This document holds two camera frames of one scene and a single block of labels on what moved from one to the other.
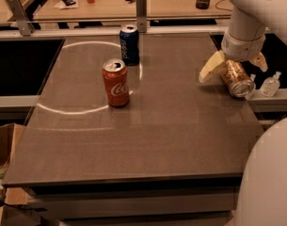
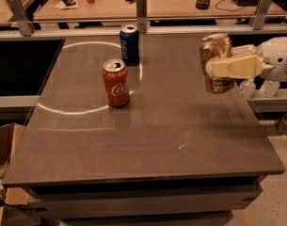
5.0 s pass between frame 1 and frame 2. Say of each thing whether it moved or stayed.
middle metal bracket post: stayed
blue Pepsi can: stayed
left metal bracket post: stayed
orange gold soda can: moved
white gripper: moved
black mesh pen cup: stayed
